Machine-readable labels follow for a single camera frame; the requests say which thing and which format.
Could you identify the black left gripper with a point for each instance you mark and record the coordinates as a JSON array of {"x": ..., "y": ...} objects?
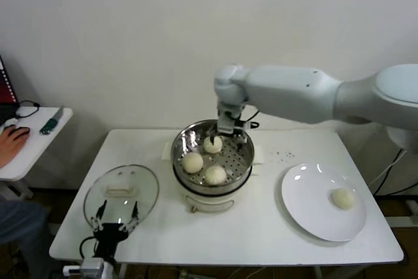
[{"x": 107, "y": 233}]

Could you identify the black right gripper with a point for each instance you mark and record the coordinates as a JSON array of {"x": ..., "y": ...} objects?
[{"x": 240, "y": 130}]

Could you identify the white steamed baozi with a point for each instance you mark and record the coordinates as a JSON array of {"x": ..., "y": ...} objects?
[
  {"x": 214, "y": 146},
  {"x": 215, "y": 174},
  {"x": 343, "y": 198},
  {"x": 192, "y": 162}
]

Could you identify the round glass lid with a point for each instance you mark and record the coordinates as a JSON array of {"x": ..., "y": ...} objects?
[{"x": 147, "y": 187}]

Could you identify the pale left robot arm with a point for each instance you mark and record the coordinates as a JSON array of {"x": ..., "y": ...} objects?
[{"x": 107, "y": 272}]

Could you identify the pale right robot arm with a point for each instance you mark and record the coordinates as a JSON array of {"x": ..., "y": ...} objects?
[{"x": 294, "y": 92}]

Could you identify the stainless steel steamer basket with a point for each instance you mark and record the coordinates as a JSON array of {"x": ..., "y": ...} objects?
[{"x": 179, "y": 143}]

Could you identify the person's bare hand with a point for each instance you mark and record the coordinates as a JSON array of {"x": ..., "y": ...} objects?
[{"x": 11, "y": 146}]

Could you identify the scattered dark crumbs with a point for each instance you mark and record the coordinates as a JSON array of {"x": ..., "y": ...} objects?
[{"x": 289, "y": 154}]

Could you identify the white round plate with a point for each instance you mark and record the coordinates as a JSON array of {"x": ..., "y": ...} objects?
[{"x": 303, "y": 194}]

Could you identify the white side table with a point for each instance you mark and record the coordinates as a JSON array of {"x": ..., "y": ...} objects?
[{"x": 39, "y": 148}]

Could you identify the black laptop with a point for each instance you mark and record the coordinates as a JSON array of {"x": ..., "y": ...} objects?
[{"x": 5, "y": 96}]

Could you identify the right wrist camera unit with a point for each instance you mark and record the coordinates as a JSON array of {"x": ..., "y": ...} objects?
[{"x": 226, "y": 122}]

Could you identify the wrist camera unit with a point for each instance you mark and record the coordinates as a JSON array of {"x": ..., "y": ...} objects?
[
  {"x": 226, "y": 122},
  {"x": 89, "y": 267}
]

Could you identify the left wrist camera unit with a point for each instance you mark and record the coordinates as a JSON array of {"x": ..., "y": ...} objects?
[{"x": 89, "y": 267}]

